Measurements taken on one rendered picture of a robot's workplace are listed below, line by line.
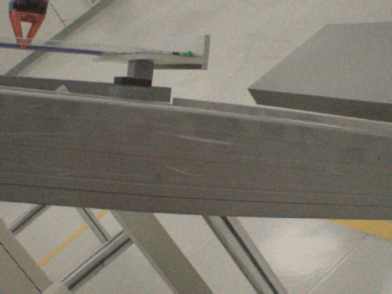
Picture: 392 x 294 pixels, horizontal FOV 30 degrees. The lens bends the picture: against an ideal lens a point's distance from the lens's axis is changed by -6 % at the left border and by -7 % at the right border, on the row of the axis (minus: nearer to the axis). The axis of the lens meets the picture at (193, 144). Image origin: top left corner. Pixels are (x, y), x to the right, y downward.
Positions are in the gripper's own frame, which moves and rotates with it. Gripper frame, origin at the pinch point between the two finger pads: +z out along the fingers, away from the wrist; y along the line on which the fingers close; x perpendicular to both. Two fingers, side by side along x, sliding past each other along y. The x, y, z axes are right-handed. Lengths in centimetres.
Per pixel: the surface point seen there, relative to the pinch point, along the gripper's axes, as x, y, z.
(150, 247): 26.8, 13.5, 37.8
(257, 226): 87, -47, 44
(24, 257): 12, -37, 53
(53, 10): 173, -700, -87
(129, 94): 9.8, 40.9, 8.5
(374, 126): 17, 91, 9
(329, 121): 17, 83, 9
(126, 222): 21.3, 13.6, 32.9
